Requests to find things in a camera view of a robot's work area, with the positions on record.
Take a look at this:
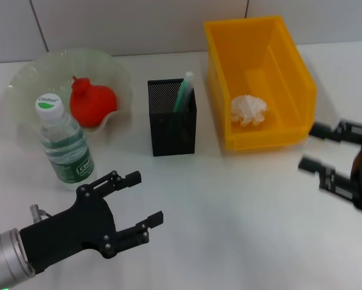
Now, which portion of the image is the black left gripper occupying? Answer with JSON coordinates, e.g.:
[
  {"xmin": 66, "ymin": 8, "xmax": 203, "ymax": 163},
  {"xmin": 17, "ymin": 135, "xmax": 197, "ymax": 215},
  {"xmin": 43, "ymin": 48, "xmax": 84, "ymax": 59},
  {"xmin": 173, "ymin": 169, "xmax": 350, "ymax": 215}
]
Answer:
[{"xmin": 19, "ymin": 170, "xmax": 164, "ymax": 275}]

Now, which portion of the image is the green label water bottle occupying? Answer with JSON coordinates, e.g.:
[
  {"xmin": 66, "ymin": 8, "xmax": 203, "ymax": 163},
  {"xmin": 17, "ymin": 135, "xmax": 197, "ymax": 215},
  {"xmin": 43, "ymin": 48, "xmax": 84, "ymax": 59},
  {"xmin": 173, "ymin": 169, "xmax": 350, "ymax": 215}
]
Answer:
[{"xmin": 34, "ymin": 94, "xmax": 97, "ymax": 191}]

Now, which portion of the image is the white paper ball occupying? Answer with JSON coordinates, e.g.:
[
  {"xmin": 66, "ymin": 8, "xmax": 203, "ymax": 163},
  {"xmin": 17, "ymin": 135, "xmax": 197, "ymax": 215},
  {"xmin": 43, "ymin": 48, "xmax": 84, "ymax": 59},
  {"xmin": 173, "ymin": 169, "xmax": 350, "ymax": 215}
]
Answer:
[{"xmin": 230, "ymin": 94, "xmax": 270, "ymax": 127}]

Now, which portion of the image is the red pomegranate toy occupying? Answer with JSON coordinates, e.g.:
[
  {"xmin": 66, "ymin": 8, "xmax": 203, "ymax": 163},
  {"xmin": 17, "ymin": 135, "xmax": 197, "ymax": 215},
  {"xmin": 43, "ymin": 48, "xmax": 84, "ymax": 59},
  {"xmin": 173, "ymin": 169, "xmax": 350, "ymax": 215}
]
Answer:
[{"xmin": 69, "ymin": 75, "xmax": 118, "ymax": 127}]

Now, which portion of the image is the green utility knife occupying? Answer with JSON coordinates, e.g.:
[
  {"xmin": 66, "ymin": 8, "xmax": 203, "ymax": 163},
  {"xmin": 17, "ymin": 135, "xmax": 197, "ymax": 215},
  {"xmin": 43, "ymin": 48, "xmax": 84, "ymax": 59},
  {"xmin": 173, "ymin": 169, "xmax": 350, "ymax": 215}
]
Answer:
[{"xmin": 172, "ymin": 79, "xmax": 190, "ymax": 113}]

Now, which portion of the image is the black mesh pen holder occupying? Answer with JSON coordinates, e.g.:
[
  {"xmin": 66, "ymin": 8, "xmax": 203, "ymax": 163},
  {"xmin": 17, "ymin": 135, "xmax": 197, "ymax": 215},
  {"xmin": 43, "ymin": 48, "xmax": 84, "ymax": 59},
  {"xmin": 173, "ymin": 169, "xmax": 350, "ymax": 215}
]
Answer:
[{"xmin": 146, "ymin": 77, "xmax": 198, "ymax": 157}]

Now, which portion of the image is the pale green glass fruit plate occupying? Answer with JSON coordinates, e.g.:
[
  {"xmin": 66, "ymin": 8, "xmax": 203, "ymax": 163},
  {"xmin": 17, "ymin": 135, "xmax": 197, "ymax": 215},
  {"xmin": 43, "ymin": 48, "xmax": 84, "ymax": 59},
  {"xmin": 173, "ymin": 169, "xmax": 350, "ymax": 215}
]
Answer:
[{"xmin": 7, "ymin": 48, "xmax": 134, "ymax": 134}]

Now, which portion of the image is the yellow plastic bin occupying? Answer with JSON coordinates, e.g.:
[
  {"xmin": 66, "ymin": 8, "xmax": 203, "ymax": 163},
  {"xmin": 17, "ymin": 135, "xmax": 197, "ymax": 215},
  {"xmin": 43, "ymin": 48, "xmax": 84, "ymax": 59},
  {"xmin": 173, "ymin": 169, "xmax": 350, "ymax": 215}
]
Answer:
[{"xmin": 204, "ymin": 14, "xmax": 317, "ymax": 152}]

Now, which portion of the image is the left arm connector cable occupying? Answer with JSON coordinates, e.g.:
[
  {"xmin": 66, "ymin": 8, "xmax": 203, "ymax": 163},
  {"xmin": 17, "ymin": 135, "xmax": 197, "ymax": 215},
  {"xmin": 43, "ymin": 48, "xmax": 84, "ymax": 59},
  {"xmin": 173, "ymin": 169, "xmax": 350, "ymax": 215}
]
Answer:
[{"xmin": 29, "ymin": 204, "xmax": 53, "ymax": 223}]

